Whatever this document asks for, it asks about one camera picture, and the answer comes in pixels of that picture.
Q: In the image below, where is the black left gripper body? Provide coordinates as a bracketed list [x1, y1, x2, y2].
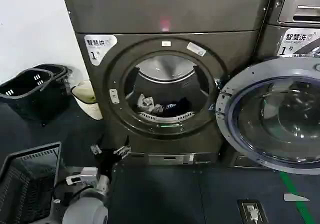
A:
[97, 150, 120, 180]

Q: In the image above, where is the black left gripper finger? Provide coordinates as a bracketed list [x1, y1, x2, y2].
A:
[113, 136, 133, 160]
[90, 136, 106, 157]

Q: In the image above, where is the white bucket with bag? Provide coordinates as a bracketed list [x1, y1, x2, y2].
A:
[70, 79, 104, 121]

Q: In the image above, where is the white crumpled cloth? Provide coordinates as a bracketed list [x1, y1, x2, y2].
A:
[136, 93, 164, 115]

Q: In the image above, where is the dark garment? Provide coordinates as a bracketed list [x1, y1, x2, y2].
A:
[157, 97, 196, 118]

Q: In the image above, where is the grey slatted laundry basket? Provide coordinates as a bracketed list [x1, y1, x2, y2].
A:
[0, 141, 63, 224]

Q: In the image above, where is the clear plastic bag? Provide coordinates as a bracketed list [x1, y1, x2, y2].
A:
[66, 67, 84, 88]

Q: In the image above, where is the black plastic basket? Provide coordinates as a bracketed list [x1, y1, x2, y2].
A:
[32, 63, 74, 97]
[0, 68, 69, 126]

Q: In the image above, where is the grey dryer with round opening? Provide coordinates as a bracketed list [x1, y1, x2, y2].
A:
[62, 0, 274, 167]

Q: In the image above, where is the black floor socket box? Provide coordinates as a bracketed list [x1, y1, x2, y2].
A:
[236, 199, 267, 224]

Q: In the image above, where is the round glass dryer door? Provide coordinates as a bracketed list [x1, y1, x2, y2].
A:
[214, 56, 320, 176]

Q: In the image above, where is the grey arrow floor sticker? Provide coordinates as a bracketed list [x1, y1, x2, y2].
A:
[283, 193, 311, 202]

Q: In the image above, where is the grey washer with label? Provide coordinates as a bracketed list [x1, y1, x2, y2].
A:
[257, 0, 320, 170]

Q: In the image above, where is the black robot wrist cable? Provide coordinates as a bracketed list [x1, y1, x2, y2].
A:
[51, 171, 101, 208]

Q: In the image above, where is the white plug with cable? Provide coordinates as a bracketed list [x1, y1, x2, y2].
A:
[245, 203, 260, 223]

